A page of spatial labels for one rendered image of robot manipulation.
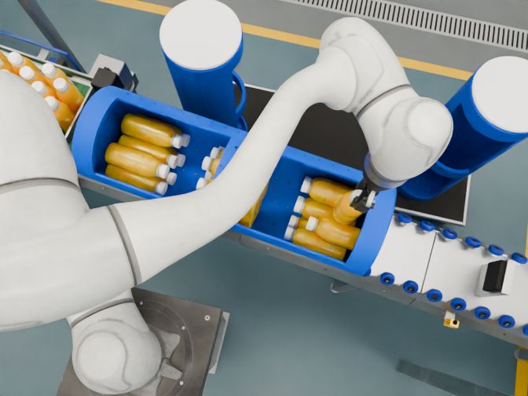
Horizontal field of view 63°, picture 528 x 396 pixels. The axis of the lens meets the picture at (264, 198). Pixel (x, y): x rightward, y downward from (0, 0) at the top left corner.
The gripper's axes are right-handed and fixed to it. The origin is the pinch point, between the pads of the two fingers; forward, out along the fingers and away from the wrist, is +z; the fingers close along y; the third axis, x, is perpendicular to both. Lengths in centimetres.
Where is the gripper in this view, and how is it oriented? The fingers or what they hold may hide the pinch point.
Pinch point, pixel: (361, 194)
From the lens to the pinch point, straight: 104.5
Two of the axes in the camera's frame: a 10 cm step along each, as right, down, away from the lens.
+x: -9.4, -3.4, 0.7
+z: -0.2, 2.5, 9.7
